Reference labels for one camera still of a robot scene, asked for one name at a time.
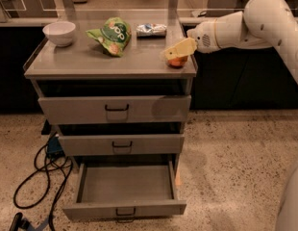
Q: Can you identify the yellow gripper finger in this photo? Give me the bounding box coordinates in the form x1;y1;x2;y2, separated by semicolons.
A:
161;38;197;61

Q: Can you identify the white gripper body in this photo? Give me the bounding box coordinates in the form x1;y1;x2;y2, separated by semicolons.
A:
187;20;219;53

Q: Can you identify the orange fruit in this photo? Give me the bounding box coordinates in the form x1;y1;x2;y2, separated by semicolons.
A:
168;56;187;67

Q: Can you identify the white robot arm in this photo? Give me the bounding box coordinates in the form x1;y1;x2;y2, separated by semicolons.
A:
161;0;298;231

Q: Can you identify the grey drawer cabinet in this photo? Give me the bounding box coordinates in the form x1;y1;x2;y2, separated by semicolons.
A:
25;11;197;169

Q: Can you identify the grey top drawer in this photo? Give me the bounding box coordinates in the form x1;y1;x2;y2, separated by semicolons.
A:
38;95;190;125

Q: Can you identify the grey drawer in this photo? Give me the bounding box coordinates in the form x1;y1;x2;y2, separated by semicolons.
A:
63;161;186;220
59;134;184;156
38;95;190;125

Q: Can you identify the grey middle drawer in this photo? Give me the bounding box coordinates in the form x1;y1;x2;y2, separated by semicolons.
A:
59;134;184;156

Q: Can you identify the grey bottom drawer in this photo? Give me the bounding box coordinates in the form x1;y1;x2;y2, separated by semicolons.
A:
63;161;186;220

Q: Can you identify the silver blue snack packet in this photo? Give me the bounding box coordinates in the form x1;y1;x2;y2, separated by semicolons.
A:
137;23;167;38

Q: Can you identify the green chip bag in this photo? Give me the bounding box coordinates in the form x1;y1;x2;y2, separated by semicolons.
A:
86;17;132;57

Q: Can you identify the white ceramic bowl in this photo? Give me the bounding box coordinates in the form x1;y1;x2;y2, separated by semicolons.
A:
42;21;76;47

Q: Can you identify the blue power box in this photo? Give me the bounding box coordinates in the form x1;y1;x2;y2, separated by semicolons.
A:
46;136;63;156

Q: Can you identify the black clamp tool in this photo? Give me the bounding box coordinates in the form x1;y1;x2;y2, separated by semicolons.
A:
9;212;30;231

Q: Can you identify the black floor cable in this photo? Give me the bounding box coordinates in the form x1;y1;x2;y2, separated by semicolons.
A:
12;142;74;231

